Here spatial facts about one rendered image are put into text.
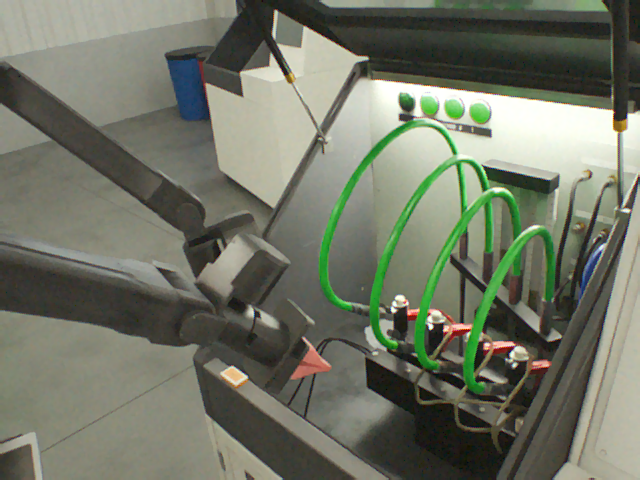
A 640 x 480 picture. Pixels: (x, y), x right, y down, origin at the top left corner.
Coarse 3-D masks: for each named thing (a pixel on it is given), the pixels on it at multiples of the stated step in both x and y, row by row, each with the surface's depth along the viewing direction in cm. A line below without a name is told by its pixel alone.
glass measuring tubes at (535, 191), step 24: (504, 168) 108; (528, 168) 107; (528, 192) 107; (552, 192) 105; (504, 216) 112; (528, 216) 110; (552, 216) 107; (504, 240) 114; (528, 240) 113; (528, 264) 115; (528, 288) 117; (528, 336) 118
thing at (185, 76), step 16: (192, 48) 681; (208, 48) 667; (176, 64) 651; (192, 64) 649; (176, 80) 663; (192, 80) 658; (176, 96) 678; (192, 96) 667; (192, 112) 677; (208, 112) 681
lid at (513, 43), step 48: (288, 0) 106; (336, 0) 102; (384, 0) 94; (432, 0) 88; (480, 0) 82; (528, 0) 77; (576, 0) 72; (384, 48) 118; (432, 48) 108; (480, 48) 99; (528, 48) 91; (576, 48) 84
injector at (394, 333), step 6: (396, 306) 105; (402, 306) 105; (396, 312) 106; (402, 312) 106; (396, 318) 107; (402, 318) 106; (396, 324) 107; (402, 324) 107; (408, 324) 108; (390, 330) 107; (396, 330) 108; (402, 330) 107; (390, 336) 106; (396, 336) 107; (402, 336) 108; (402, 354) 111
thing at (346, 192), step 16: (400, 128) 92; (432, 128) 98; (384, 144) 90; (448, 144) 103; (368, 160) 89; (352, 176) 88; (464, 176) 108; (464, 192) 110; (336, 208) 88; (464, 208) 112; (336, 224) 88; (320, 256) 88; (320, 272) 89; (336, 304) 93
